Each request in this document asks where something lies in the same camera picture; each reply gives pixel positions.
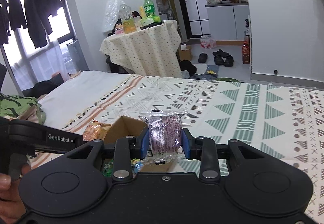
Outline left hand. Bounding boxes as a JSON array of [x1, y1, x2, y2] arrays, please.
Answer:
[[0, 174, 26, 223]]

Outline green purple snack packet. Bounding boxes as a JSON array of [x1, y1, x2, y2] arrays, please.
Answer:
[[103, 159, 143, 177]]

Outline brown cardboard box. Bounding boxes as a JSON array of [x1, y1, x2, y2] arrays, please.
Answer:
[[104, 116, 174, 179]]

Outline camouflage green clothing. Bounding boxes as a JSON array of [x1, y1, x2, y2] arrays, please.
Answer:
[[1, 93, 46, 124]]

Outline orange biscuit packet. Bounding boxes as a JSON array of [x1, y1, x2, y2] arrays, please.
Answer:
[[82, 120, 112, 142]]

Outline black slipper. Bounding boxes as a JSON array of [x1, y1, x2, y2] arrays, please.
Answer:
[[198, 53, 208, 64]]

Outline black shoes pair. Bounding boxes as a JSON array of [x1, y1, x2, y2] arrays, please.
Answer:
[[213, 49, 234, 67]]

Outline table with dotted tablecloth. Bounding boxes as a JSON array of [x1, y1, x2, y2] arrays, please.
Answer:
[[99, 20, 182, 78]]

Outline patterned bed blanket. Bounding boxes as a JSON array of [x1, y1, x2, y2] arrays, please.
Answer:
[[39, 71, 323, 223]]

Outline red bottle on floor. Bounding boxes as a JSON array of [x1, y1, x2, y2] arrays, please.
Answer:
[[242, 42, 250, 64]]

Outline yellow drink bottle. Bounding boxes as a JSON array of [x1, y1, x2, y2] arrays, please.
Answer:
[[119, 1, 137, 34]]

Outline white kitchen cabinet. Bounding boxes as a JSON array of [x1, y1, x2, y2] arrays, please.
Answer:
[[206, 3, 250, 41]]

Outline hanging dark clothes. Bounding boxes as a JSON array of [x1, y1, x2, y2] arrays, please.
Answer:
[[1, 0, 63, 48]]

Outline green soda bottle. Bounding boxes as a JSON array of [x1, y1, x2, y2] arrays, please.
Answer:
[[143, 0, 155, 16]]

